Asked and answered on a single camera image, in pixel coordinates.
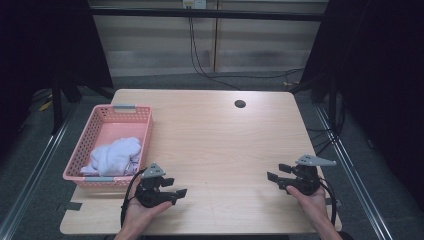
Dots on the yellow floor object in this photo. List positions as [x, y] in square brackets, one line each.
[45, 106]

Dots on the person's right hand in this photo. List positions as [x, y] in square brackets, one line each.
[315, 206]

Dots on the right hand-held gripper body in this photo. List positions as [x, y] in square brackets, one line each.
[305, 181]

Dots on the black horizontal bar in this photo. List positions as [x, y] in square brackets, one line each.
[200, 13]

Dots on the black round table grommet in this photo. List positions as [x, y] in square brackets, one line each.
[240, 103]

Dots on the white printed towel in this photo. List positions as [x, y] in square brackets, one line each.
[115, 156]

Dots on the metal floor rail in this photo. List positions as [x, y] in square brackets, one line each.
[36, 166]
[353, 180]

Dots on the white wall socket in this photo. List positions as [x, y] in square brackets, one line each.
[195, 3]

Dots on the black tape piece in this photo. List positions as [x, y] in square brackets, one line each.
[71, 206]
[337, 201]

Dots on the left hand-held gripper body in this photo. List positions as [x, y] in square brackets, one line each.
[151, 195]

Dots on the person's left hand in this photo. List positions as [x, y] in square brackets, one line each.
[138, 216]

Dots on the pink plastic basket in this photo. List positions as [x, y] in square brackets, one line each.
[116, 128]

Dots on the black stand post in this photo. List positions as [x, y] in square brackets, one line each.
[57, 106]

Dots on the dark curtain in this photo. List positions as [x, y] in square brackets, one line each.
[383, 83]
[50, 43]

